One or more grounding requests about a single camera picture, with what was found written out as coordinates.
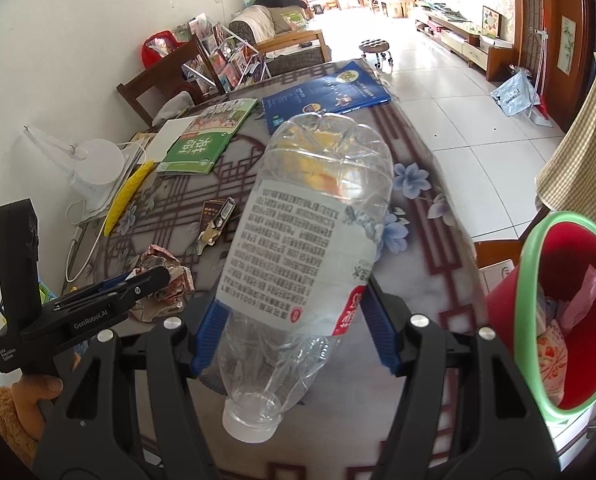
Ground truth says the brown chocolate box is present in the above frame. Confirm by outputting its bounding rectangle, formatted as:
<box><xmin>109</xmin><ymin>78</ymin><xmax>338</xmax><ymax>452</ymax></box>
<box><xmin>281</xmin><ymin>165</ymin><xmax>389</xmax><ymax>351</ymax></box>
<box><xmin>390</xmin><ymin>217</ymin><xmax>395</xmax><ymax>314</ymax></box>
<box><xmin>195</xmin><ymin>196</ymin><xmax>237</xmax><ymax>256</ymax></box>

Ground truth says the clear plastic bottle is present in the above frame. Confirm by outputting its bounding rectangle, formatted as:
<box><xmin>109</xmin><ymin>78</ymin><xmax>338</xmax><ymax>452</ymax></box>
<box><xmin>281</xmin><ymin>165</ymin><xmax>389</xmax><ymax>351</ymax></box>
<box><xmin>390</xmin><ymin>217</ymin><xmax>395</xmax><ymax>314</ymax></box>
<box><xmin>215</xmin><ymin>114</ymin><xmax>393</xmax><ymax>443</ymax></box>

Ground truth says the red green trash bin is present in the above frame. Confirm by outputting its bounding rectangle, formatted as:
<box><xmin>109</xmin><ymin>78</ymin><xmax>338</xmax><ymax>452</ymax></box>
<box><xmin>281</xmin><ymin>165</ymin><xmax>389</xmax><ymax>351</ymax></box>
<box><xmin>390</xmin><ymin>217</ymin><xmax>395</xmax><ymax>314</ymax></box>
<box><xmin>486</xmin><ymin>211</ymin><xmax>596</xmax><ymax>422</ymax></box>

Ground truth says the pink Pocky box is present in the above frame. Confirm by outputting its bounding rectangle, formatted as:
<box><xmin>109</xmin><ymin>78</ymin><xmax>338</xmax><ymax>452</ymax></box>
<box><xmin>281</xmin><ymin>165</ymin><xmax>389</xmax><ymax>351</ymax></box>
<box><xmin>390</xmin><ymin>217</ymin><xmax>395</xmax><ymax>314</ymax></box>
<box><xmin>536</xmin><ymin>320</ymin><xmax>568</xmax><ymax>406</ymax></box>

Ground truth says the pink plastic wrapper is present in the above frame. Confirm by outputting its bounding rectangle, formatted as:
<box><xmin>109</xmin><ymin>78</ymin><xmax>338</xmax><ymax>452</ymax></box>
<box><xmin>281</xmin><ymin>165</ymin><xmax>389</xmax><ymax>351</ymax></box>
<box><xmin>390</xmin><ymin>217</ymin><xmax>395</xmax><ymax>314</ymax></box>
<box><xmin>558</xmin><ymin>266</ymin><xmax>596</xmax><ymax>333</ymax></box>

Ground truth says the left hand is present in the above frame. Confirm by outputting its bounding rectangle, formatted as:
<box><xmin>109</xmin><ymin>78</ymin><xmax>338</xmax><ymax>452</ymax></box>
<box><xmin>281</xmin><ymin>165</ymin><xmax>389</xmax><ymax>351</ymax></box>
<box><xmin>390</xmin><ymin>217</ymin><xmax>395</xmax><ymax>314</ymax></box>
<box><xmin>10</xmin><ymin>374</ymin><xmax>64</xmax><ymax>442</ymax></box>

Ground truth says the yellow plastic ruler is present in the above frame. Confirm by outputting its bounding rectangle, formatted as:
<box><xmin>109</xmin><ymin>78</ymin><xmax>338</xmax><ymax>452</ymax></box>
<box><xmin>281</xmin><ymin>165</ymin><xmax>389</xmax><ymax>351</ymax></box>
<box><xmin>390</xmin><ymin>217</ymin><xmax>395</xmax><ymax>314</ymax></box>
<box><xmin>102</xmin><ymin>160</ymin><xmax>157</xmax><ymax>237</ymax></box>

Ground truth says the white desk lamp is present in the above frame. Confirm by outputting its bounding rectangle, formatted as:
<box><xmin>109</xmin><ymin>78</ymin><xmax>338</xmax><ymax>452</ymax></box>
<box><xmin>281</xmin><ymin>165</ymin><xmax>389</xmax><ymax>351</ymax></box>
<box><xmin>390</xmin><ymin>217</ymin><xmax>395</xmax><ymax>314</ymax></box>
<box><xmin>22</xmin><ymin>126</ymin><xmax>126</xmax><ymax>197</ymax></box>

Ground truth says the green textbook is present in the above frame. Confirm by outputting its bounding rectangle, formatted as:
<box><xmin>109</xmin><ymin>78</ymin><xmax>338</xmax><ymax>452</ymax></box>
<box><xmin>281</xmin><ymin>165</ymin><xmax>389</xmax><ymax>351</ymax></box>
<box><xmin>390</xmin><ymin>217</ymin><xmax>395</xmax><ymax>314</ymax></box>
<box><xmin>157</xmin><ymin>99</ymin><xmax>258</xmax><ymax>174</ymax></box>

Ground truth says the white paper sheet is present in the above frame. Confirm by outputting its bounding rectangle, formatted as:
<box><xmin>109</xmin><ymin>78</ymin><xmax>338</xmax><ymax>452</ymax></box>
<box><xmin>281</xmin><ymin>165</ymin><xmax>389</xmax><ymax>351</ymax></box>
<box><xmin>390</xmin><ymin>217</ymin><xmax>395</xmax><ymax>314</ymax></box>
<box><xmin>144</xmin><ymin>116</ymin><xmax>196</xmax><ymax>162</ymax></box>

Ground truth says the blue book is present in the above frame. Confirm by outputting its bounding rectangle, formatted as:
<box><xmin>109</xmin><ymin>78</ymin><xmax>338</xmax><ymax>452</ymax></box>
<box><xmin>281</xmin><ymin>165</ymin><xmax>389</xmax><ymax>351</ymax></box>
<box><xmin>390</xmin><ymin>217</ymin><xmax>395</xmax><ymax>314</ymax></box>
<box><xmin>262</xmin><ymin>61</ymin><xmax>391</xmax><ymax>134</ymax></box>

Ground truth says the checkered yellow cloth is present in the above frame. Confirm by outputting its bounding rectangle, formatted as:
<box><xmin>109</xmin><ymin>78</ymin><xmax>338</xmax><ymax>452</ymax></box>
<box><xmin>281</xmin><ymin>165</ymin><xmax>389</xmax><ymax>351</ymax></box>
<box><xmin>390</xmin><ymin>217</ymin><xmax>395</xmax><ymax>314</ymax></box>
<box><xmin>535</xmin><ymin>54</ymin><xmax>596</xmax><ymax>223</ymax></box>

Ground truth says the dark wooden chair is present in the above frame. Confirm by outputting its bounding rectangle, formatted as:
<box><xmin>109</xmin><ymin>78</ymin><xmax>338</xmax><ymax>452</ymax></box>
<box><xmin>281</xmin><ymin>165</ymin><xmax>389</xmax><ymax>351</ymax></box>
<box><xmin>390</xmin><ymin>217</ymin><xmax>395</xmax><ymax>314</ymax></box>
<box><xmin>116</xmin><ymin>35</ymin><xmax>226</xmax><ymax>125</ymax></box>

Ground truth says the magazine rack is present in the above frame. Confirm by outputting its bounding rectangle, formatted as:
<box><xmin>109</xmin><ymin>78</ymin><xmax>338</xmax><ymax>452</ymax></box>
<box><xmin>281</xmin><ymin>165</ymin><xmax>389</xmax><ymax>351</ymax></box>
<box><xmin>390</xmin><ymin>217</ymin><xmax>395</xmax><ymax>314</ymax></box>
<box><xmin>187</xmin><ymin>14</ymin><xmax>271</xmax><ymax>92</ymax></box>

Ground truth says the blue plastic bag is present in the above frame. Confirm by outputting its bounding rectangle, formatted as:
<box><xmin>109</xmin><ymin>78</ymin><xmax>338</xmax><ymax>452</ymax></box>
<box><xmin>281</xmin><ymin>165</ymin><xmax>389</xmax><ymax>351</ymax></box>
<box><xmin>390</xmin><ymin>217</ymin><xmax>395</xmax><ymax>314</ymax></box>
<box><xmin>490</xmin><ymin>67</ymin><xmax>554</xmax><ymax>128</ymax></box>

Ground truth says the small round wheeled stool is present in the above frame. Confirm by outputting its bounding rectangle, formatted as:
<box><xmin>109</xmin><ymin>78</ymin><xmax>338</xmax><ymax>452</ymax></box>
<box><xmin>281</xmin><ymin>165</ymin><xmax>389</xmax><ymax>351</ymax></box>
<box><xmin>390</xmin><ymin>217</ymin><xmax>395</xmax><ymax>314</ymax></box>
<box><xmin>359</xmin><ymin>39</ymin><xmax>394</xmax><ymax>68</ymax></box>

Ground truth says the wooden TV cabinet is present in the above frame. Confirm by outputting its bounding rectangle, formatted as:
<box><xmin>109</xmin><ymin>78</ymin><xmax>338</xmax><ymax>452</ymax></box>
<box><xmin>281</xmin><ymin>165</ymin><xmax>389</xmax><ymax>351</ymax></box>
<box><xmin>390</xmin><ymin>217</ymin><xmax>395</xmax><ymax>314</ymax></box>
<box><xmin>412</xmin><ymin>4</ymin><xmax>518</xmax><ymax>82</ymax></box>

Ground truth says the wooden sofa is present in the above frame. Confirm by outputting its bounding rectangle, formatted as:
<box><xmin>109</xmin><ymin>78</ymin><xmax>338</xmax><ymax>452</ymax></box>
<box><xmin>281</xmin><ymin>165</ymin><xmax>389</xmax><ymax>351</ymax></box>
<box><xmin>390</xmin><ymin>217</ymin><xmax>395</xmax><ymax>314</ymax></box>
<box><xmin>227</xmin><ymin>4</ymin><xmax>331</xmax><ymax>76</ymax></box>

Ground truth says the white power cable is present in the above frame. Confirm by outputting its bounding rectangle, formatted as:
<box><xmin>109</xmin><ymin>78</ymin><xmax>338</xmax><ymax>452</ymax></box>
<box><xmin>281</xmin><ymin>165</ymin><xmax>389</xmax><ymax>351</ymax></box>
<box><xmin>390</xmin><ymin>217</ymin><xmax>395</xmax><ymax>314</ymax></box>
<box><xmin>64</xmin><ymin>198</ymin><xmax>110</xmax><ymax>285</ymax></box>

